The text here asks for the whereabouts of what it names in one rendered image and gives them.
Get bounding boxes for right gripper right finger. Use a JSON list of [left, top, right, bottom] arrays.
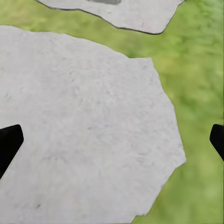
[[210, 124, 224, 161]]

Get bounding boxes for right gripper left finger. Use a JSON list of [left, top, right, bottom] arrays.
[[0, 124, 24, 179]]

